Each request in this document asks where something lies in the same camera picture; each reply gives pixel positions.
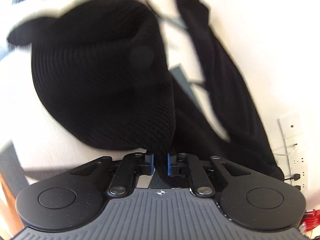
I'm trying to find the black ribbed knit garment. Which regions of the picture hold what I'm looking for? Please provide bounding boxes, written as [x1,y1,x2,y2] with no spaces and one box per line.
[7,0,284,187]

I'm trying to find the black power plug cable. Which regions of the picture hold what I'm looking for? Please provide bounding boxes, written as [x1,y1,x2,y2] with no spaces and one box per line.
[283,172,301,182]

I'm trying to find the white wall socket panel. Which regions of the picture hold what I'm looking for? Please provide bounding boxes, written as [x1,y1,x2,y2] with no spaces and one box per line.
[278,115,309,193]

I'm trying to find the red ribbed vase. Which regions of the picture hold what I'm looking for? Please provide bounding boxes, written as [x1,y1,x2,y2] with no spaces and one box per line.
[299,209,320,239]

